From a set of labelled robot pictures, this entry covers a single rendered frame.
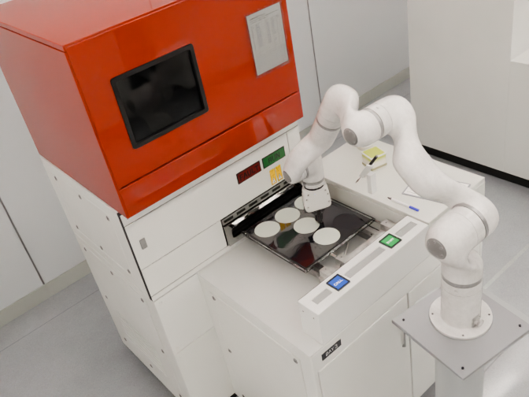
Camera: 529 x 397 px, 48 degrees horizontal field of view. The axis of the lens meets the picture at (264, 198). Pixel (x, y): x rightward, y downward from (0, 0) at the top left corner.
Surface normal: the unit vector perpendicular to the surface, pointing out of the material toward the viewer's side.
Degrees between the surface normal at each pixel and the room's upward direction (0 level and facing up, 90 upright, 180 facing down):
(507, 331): 1
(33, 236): 90
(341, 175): 0
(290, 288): 0
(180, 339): 90
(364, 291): 90
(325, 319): 90
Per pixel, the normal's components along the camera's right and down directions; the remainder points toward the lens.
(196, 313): 0.65, 0.33
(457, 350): -0.17, -0.80
